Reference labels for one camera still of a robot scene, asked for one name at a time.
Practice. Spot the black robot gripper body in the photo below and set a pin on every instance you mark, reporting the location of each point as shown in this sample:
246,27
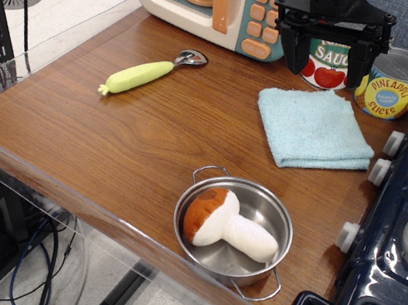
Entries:
347,22

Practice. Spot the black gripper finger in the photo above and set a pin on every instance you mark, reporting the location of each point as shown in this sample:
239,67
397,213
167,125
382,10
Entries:
360,60
296,47

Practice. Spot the green handled metal spoon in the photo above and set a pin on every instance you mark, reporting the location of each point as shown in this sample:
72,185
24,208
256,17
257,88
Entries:
135,76

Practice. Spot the toy microwave oven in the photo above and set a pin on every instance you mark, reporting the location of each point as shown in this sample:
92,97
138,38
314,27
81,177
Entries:
243,26

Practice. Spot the stainless steel pot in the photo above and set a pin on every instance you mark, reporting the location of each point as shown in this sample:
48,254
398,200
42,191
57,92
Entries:
222,261

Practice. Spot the tomato sauce can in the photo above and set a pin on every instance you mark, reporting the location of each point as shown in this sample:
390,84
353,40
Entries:
327,66

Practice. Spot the pineapple slices can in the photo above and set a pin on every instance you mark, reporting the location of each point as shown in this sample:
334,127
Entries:
383,93

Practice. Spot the light blue folded towel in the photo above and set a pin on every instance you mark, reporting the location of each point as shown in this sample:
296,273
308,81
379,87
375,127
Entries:
313,130

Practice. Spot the plush mushroom toy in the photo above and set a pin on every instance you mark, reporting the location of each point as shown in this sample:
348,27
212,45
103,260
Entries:
215,215

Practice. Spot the black table leg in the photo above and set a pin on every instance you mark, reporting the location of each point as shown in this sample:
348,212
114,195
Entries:
129,284

